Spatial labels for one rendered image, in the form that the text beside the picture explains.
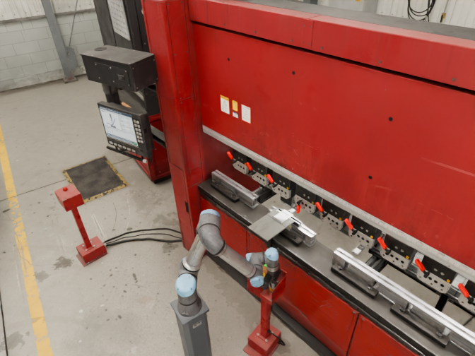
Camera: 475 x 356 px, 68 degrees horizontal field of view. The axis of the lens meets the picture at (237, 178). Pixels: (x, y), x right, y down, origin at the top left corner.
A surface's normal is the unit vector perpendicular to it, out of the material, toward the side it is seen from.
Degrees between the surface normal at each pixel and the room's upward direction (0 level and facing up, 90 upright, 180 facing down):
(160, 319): 0
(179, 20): 90
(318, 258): 0
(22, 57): 90
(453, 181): 90
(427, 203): 90
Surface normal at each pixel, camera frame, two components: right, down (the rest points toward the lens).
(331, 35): -0.74, 0.41
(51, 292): -0.03, -0.81
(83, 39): 0.54, 0.48
